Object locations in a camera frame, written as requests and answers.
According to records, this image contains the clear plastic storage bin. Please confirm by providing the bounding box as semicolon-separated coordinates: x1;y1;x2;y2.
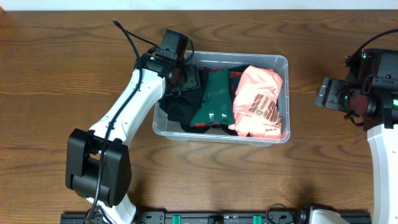
152;50;291;147

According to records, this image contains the red plaid shirt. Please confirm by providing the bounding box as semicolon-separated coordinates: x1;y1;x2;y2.
198;65;246;128

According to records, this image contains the dark green cloth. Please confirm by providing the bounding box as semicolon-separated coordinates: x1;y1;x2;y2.
189;68;236;128

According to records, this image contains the black garment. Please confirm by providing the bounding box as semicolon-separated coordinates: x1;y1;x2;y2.
180;63;252;136

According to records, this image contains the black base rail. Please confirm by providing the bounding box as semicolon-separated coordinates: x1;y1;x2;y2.
60;208;372;224

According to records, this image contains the pink printed t-shirt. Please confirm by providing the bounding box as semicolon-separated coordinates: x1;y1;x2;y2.
229;65;283;139

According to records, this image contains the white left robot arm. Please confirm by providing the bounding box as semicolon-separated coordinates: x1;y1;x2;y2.
65;51;200;223

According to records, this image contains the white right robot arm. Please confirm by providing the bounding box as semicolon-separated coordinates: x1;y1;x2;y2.
294;75;397;224

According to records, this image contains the black cloth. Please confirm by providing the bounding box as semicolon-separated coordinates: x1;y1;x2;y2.
159;70;208;124

